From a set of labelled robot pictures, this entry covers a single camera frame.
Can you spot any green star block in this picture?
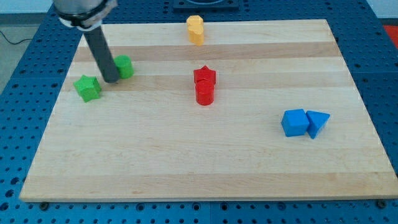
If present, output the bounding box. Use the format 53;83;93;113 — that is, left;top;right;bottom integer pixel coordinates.
73;75;101;103

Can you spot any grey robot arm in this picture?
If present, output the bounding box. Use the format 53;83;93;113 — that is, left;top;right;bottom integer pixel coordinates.
53;0;118;31

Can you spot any red star block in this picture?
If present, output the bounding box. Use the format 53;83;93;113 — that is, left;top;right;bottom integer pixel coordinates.
193;65;216;85

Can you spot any red cylinder block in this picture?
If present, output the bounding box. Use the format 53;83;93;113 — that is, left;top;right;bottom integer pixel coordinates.
195;80;215;106

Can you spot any wooden board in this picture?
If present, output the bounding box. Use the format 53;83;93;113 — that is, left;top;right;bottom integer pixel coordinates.
20;19;397;202

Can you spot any yellow heart block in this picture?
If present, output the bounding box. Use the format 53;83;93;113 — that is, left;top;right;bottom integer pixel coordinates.
188;25;205;46

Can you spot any green cylinder block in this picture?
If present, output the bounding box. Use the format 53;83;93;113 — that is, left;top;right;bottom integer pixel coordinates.
114;55;134;79

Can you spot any yellow hexagon block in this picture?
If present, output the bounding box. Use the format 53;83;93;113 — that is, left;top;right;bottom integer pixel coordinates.
186;15;204;27

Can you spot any blue cube block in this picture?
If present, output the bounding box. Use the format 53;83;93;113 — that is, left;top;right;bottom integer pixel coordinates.
281;109;310;137

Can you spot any dark mounting plate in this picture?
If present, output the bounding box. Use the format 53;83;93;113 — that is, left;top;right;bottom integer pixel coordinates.
172;0;240;11

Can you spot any blue triangle block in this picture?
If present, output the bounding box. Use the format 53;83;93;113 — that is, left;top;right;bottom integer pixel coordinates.
306;110;330;139

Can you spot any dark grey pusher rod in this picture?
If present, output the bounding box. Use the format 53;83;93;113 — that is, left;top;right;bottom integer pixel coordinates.
83;27;120;83

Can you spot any red object at edge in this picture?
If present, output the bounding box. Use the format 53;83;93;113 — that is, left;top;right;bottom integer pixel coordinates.
383;25;398;48

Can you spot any black cable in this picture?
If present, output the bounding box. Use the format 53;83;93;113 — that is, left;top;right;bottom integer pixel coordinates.
0;30;34;45

